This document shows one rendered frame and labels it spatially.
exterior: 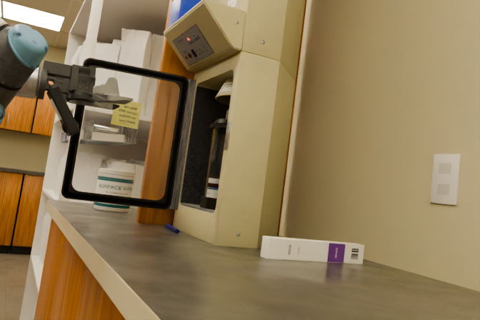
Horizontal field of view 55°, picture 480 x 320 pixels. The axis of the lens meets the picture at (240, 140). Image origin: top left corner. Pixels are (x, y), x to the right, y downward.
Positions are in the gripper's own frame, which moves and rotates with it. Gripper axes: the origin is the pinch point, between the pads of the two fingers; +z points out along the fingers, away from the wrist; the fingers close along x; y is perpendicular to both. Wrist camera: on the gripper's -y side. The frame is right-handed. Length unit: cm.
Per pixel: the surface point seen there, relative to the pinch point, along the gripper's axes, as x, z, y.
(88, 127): 19.5, -5.5, -4.8
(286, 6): -14.1, 34.6, 30.2
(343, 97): 0, 66, 14
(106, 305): -32, -6, -39
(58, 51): 542, 17, 134
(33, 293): 210, 1, -98
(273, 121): -13.3, 34.4, 0.3
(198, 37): -1.4, 16.1, 20.8
